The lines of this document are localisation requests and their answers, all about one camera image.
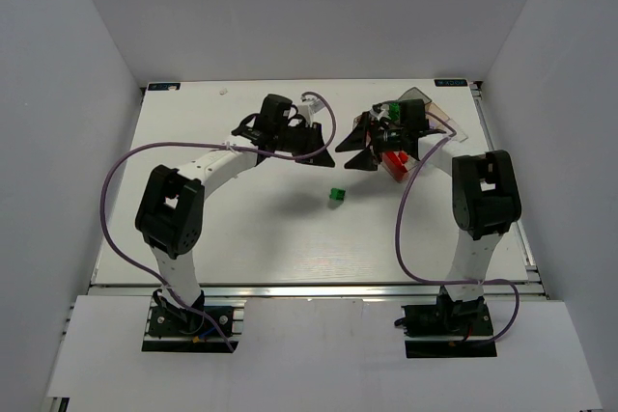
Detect green lego upturned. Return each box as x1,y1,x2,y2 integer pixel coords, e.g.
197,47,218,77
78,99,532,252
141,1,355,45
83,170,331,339
387,101,401,122

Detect red 2x3 lego brick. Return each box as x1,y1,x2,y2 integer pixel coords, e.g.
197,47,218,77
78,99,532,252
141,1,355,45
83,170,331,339
381,151,409,183

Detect green slanted lego brick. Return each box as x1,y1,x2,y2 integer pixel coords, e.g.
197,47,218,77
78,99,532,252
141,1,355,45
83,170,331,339
329,188,346,202

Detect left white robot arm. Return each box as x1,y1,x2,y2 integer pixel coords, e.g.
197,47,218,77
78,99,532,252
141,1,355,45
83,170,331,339
135,92,336,309

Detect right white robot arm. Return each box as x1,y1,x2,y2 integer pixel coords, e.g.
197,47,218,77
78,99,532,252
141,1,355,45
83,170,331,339
336,99,521,307

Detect clear compartment container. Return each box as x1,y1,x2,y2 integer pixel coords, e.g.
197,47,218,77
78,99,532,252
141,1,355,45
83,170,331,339
336,87,467,183

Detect blue label sticker right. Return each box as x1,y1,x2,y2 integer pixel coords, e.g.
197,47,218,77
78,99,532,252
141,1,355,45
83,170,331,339
434,78,468,87

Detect blue label sticker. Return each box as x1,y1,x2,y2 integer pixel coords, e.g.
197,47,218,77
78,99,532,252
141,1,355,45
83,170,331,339
147,82,181,92
434,78,468,87

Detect blue label sticker left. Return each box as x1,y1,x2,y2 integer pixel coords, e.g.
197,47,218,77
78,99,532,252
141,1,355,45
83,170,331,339
147,82,181,92

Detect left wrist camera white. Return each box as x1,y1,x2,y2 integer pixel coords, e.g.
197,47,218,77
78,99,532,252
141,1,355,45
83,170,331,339
296,95,324,125

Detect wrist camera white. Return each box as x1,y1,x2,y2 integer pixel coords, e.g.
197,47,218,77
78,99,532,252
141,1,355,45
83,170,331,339
369,101,391,126
296,95,324,125

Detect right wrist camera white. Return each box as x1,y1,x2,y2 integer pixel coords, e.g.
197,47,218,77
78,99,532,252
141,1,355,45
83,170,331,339
369,101,391,126

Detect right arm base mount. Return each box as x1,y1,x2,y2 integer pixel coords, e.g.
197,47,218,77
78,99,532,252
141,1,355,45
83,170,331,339
394,288,497,359

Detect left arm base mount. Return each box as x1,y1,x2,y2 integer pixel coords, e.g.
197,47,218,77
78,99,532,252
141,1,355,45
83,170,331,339
141,289,240,354

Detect aluminium table rail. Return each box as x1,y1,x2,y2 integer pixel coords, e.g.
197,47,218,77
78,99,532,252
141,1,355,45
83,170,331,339
88,282,546,298

